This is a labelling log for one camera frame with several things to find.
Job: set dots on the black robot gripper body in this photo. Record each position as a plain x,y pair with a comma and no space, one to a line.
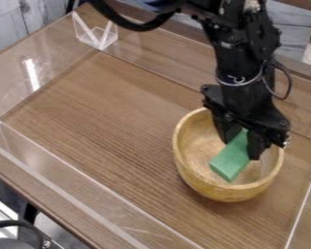
249,99

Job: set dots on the clear acrylic tray wall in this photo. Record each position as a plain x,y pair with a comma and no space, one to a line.
96,214

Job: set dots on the black metal table leg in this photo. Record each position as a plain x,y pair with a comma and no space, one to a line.
28,213

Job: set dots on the clear acrylic corner bracket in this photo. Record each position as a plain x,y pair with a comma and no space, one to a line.
96,37

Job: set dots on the green rectangular block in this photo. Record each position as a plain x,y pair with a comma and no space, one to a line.
231,160

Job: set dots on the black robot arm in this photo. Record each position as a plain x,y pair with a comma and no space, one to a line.
245,38

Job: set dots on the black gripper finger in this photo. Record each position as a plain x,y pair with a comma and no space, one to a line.
226,126
258,144

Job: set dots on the brown wooden bowl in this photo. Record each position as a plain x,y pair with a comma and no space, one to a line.
197,144

